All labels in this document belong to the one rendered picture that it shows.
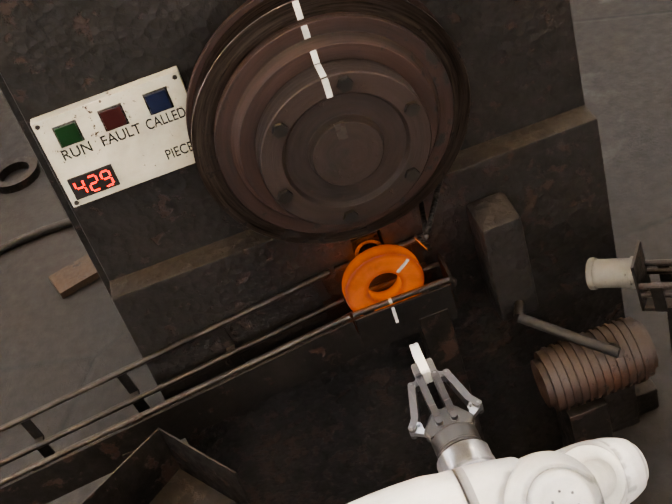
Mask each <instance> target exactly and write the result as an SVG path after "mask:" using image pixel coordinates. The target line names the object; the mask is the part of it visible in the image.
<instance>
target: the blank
mask: <svg viewBox="0 0 672 504"><path fill-rule="evenodd" d="M384 273H394V274H396V275H397V280H396V282H395V283H394V284H393V285H392V286H391V287H390V288H389V289H387V290H384V291H381V292H374V291H371V290H369V285H370V283H371V282H372V280H373V279H374V278H376V277H377V276H379V275H381V274H384ZM423 285H424V272H423V269H422V267H421V265H420V263H419V261H418V260H417V258H416V256H415V255H414V254H413V253H412V252H411V251H409V250H408V249H406V248H404V247H401V246H398V245H392V244H385V245H378V246H375V247H372V248H369V249H367V250H365V251H363V252H362V253H360V254H359V255H357V256H356V257H355V258H354V259H353V260H352V261H351V262H350V263H349V265H348V266H347V268H346V270H345V272H344V274H343V278H342V292H343V295H344V297H345V299H346V302H347V304H348V306H349V307H350V308H351V310H352V311H356V310H359V309H361V308H364V307H367V306H369V305H372V304H375V303H377V302H380V301H383V300H385V299H388V298H390V297H393V296H396V295H399V294H401V293H404V292H407V291H409V290H412V289H415V288H417V287H420V286H423Z"/></svg>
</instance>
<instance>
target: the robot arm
mask: <svg viewBox="0 0 672 504"><path fill-rule="evenodd" d="M409 347H410V350H411V353H412V356H413V358H414V361H415V364H412V365H411V369H412V372H413V375H414V377H415V381H414V382H410V383H408V395H409V405H410V415H411V420H410V423H409V426H408V430H409V433H410V436H411V438H412V439H417V438H418V437H425V438H426V440H427V441H428V442H430V443H431V444H432V447H433V449H434V451H435V454H436V456H437V458H438V461H437V470H438V472H439V473H437V474H431V475H425V476H420V477H416V478H413V479H410V480H407V481H404V482H401V483H398V484H395V485H392V486H389V487H387V488H384V489H381V490H379V491H376V492H374V493H371V494H369V495H366V496H364V497H361V498H359V499H357V500H354V501H352V502H350V503H348V504H630V503H631V502H632V501H634V500H635V499H636V498H637V497H638V496H639V495H640V494H641V493H642V492H643V491H644V489H645V488H646V485H647V480H648V477H649V472H648V466H647V462H646V460H645V458H644V456H643V454H642V452H641V451H640V450H639V449H638V447H637V446H636V445H634V444H632V443H631V442H629V441H628V440H626V439H621V438H598V439H594V440H586V441H582V442H578V443H575V444H572V445H569V446H566V447H564V448H561V449H559V450H556V451H540V452H535V453H531V454H529V455H526V456H524V457H521V458H519V459H518V458H515V457H507V458H500V459H495V457H494V455H493V454H492V452H491V450H490V448H489V446H488V444H487V443H486V442H484V441H483V440H481V438H480V435H479V433H478V431H477V429H476V427H475V417H476V416H477V415H478V414H482V413H483V412H484V409H483V405H482V401H481V400H480V399H478V398H476V397H474V396H472V395H471V394H470V393H469V392H468V390H467V389H466V388H465V387H464V386H463V385H462V384H461V383H460V382H459V380H458V379H457V378H456V377H455V376H454V375H453V374H452V373H451V371H450V370H449V369H444V370H443V371H438V370H437V369H436V367H435V365H434V362H433V360H432V359H431V358H428V359H425V358H424V356H423V354H422V352H421V349H420V347H419V345H418V343H414V344H411V345H410V346H409ZM429 382H430V383H431V382H434V385H435V387H436V389H437V391H438V393H439V396H440V398H441V400H442V402H443V405H444V408H442V409H438V408H437V406H436V404H435V402H434V400H433V397H432V395H431V393H430V391H429V389H428V386H427V384H428V383H429ZM443 382H446V383H447V385H448V386H449V387H450V388H451V389H452V390H453V391H454V393H455V394H456V395H457V396H458V397H459V398H460V399H461V401H462V402H463V403H464V404H465V405H466V406H467V408H468V411H469V412H468V411H466V410H464V409H462V408H460V407H457V406H455V405H453V403H452V401H451V398H450V397H449V395H448V392H447V390H446V388H445V386H444V384H443ZM419 391H421V393H422V396H423V398H424V400H425V402H426V405H427V407H428V409H429V412H430V414H431V415H430V416H429V419H428V422H427V425H426V427H425V429H424V428H423V425H422V423H421V422H420V413H419V403H418V394H417V392H419Z"/></svg>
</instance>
